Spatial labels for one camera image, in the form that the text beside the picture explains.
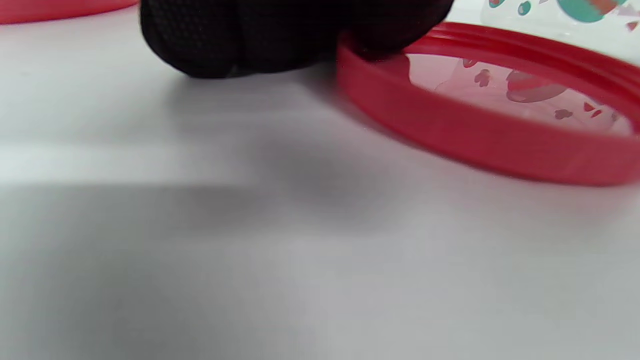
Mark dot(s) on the small clear printed food container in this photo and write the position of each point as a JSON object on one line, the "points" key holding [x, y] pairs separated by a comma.
{"points": [[585, 7]]}

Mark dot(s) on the small red lid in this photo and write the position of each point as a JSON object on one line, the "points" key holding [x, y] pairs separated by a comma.
{"points": [[475, 140]]}

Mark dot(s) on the person's left hand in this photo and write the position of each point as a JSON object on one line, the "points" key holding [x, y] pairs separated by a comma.
{"points": [[250, 35]]}

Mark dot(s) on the large red lid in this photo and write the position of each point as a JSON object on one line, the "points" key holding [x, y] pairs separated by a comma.
{"points": [[50, 12]]}

